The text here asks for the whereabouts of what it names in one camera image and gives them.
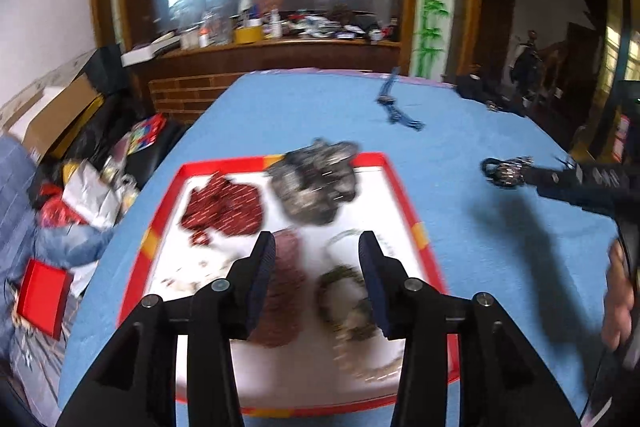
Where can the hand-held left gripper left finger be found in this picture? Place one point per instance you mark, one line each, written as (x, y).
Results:
(260, 287)

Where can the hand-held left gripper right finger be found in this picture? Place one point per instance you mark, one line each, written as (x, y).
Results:
(372, 287)

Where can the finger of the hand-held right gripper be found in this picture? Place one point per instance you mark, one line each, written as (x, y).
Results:
(575, 187)

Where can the red checked scrunchie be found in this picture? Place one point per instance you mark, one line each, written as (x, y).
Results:
(285, 287)

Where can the white dotted scrunchie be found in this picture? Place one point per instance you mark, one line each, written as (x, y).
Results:
(190, 282)

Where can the red cardboard tray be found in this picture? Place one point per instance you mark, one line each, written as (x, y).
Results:
(280, 377)

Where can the person's right hand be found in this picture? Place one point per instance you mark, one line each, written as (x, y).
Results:
(617, 302)

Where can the red dotted scrunchie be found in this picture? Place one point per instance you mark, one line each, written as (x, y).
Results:
(225, 207)

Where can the grey black scrunchie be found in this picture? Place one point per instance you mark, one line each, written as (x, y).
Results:
(310, 187)

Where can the black backpack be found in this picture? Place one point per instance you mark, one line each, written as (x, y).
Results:
(525, 62)

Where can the black bag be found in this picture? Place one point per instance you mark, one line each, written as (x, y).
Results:
(475, 89)

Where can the blue striped wristwatch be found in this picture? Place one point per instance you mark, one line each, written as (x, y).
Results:
(395, 109)

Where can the silver foil bag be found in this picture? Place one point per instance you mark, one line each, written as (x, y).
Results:
(95, 197)

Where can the colourful toy box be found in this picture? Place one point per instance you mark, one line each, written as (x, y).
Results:
(147, 134)

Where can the small red box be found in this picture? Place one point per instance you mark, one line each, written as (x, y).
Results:
(42, 299)

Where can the wooden counter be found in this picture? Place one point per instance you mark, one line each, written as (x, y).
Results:
(275, 57)

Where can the white flat box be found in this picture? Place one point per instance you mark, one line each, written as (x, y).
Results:
(147, 53)

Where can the clear glass pitcher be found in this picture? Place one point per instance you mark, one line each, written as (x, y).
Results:
(217, 29)

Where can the clear pump bottle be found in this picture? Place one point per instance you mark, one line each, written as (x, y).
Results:
(274, 26)

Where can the cardboard box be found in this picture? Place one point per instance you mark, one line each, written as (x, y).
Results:
(60, 117)

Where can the white spray bottle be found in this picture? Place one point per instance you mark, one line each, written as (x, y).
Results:
(243, 2)

